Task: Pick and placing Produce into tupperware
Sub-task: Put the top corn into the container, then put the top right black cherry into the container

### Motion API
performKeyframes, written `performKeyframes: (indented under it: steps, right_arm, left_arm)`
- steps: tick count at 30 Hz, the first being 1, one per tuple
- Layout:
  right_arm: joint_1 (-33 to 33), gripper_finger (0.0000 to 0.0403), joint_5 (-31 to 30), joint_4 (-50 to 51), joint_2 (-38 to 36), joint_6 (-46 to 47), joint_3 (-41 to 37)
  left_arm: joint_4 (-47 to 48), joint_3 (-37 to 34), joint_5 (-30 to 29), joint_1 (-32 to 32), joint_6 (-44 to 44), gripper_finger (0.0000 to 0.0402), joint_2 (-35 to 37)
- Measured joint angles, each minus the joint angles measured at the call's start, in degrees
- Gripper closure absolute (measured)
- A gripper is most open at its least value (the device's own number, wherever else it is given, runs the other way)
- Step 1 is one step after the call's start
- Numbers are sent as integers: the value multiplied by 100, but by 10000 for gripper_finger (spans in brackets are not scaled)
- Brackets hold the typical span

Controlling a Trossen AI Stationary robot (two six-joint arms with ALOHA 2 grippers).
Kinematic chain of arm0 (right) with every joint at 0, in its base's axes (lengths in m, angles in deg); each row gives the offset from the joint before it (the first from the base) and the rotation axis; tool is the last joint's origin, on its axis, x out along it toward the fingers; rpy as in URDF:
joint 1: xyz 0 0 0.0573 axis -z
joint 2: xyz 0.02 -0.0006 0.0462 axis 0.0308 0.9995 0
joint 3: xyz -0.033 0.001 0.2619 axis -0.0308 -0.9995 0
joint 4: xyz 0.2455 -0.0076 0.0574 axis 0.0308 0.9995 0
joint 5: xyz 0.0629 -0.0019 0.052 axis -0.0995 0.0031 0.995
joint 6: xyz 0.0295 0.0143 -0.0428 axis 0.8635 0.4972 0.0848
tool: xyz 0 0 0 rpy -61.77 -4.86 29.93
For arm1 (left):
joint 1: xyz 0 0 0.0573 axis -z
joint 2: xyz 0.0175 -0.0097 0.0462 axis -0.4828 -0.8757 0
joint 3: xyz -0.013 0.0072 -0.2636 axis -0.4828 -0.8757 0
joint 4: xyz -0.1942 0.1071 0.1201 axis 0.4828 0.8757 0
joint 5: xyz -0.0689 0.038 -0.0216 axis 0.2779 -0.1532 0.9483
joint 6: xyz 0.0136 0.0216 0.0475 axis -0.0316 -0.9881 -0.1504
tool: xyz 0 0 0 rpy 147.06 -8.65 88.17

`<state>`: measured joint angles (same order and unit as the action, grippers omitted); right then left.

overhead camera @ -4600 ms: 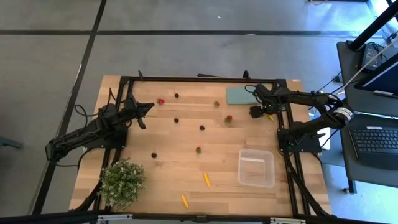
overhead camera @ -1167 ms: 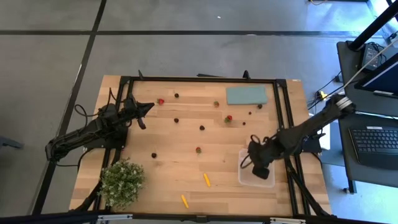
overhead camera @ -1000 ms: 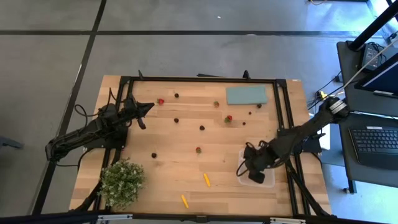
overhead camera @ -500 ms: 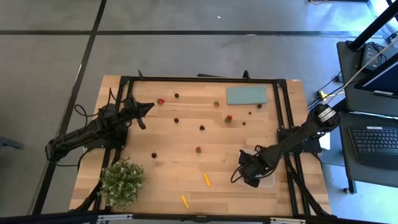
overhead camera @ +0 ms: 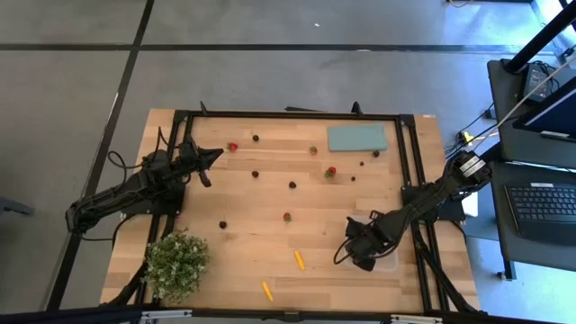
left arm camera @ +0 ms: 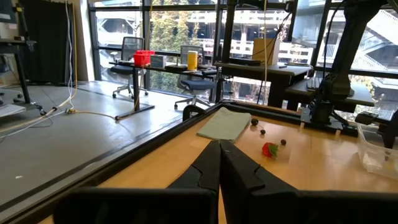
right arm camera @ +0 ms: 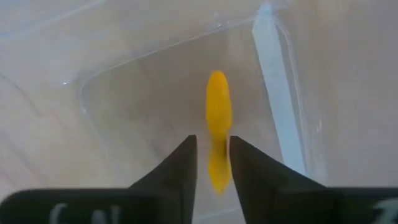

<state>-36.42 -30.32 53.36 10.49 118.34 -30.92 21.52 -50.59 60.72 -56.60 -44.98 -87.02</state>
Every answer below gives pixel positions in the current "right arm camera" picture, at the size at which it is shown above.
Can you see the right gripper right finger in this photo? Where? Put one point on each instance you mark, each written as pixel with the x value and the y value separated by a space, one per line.
pixel 264 186

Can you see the yellow elongated toy vegetable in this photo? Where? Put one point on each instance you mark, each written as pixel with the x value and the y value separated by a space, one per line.
pixel 219 102

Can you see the clear plastic tupperware container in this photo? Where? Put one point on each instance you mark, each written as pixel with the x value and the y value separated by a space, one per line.
pixel 155 109

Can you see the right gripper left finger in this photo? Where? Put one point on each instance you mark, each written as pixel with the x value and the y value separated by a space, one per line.
pixel 168 186

